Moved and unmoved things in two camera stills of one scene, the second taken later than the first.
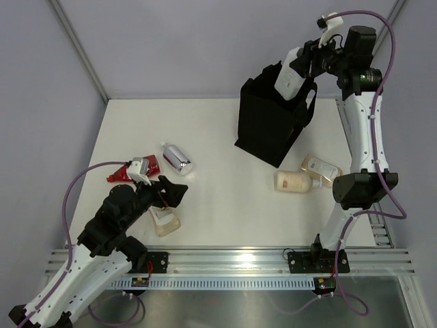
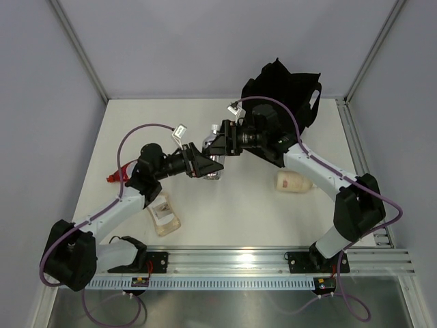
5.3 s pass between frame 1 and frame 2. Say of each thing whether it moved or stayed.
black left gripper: moved
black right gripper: moved
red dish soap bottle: stayed
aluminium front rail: stayed
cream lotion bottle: stayed
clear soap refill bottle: stayed
